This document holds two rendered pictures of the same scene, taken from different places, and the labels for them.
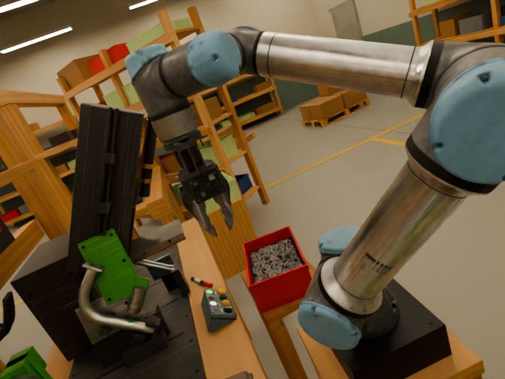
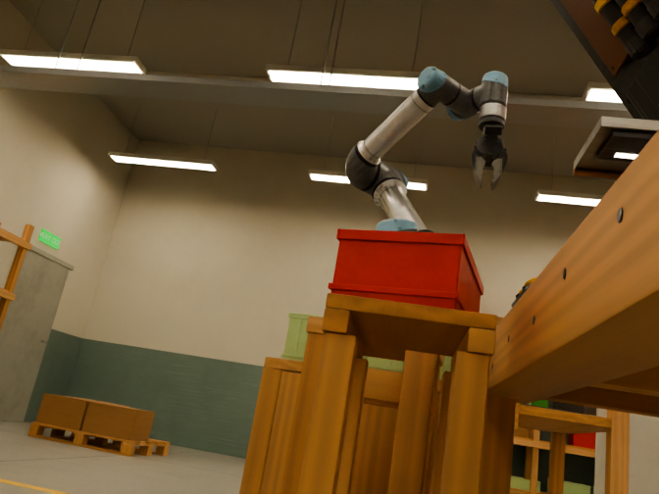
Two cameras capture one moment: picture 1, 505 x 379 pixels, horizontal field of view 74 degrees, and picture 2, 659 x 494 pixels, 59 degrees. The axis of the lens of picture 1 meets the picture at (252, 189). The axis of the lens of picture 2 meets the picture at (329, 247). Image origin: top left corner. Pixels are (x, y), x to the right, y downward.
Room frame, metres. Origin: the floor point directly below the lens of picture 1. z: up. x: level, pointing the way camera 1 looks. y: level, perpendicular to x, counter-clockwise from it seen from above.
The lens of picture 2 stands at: (2.14, 0.23, 0.60)
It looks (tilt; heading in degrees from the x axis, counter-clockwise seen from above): 17 degrees up; 201
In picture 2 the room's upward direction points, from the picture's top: 10 degrees clockwise
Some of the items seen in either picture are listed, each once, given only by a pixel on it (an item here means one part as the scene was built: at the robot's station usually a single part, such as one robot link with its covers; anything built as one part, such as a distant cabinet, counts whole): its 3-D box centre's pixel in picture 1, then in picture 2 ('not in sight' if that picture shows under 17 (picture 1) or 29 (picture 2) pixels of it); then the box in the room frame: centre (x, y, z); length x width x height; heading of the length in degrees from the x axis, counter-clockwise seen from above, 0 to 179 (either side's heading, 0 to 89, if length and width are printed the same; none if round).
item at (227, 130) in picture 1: (225, 140); not in sight; (7.91, 0.15, 0.22); 1.20 x 0.80 x 0.44; 139
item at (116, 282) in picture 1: (111, 262); not in sight; (0.98, 0.50, 1.17); 0.13 x 0.12 x 0.20; 11
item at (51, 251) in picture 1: (77, 288); not in sight; (1.13, 0.73, 1.07); 0.30 x 0.18 x 0.34; 11
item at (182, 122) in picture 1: (177, 125); (490, 116); (0.62, 0.08, 1.51); 0.08 x 0.08 x 0.05
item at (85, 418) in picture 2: not in sight; (105, 424); (-3.45, -4.07, 0.22); 1.20 x 0.81 x 0.44; 94
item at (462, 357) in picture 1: (376, 346); (380, 342); (0.64, -0.14, 0.83); 0.32 x 0.32 x 0.04; 6
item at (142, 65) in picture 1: (158, 82); (493, 93); (0.62, 0.08, 1.59); 0.09 x 0.08 x 0.11; 54
